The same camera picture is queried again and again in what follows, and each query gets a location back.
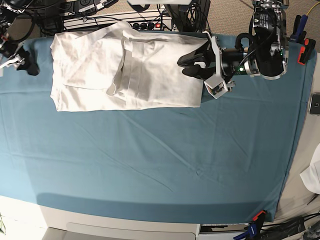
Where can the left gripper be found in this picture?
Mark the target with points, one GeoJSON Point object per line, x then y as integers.
{"type": "Point", "coordinates": [227, 62]}

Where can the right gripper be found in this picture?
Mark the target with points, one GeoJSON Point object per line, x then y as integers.
{"type": "Point", "coordinates": [11, 54]}

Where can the white T-shirt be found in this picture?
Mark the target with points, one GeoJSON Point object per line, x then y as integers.
{"type": "Point", "coordinates": [119, 68]}

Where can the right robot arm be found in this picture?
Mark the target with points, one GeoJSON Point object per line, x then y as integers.
{"type": "Point", "coordinates": [9, 11]}

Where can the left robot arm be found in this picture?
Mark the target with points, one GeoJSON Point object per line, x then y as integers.
{"type": "Point", "coordinates": [263, 51]}

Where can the blue black clamp top right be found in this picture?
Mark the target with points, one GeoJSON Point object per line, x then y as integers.
{"type": "Point", "coordinates": [298, 35]}

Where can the teal table cloth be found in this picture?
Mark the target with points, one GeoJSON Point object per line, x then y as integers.
{"type": "Point", "coordinates": [220, 163]}

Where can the black orange clamp top right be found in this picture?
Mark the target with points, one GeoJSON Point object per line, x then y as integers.
{"type": "Point", "coordinates": [306, 50]}

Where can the black orange clamp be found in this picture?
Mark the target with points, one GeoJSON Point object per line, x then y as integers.
{"type": "Point", "coordinates": [306, 50]}
{"type": "Point", "coordinates": [259, 218]}

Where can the grey device right edge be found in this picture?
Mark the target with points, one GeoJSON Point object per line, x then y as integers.
{"type": "Point", "coordinates": [314, 105]}

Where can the white cloth right edge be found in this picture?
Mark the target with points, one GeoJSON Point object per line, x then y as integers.
{"type": "Point", "coordinates": [311, 175]}

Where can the black orange clamp bottom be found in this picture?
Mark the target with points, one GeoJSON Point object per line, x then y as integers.
{"type": "Point", "coordinates": [259, 218]}

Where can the blue clamp bottom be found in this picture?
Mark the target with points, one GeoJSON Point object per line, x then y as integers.
{"type": "Point", "coordinates": [251, 232]}

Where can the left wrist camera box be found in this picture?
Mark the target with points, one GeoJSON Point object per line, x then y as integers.
{"type": "Point", "coordinates": [216, 86]}

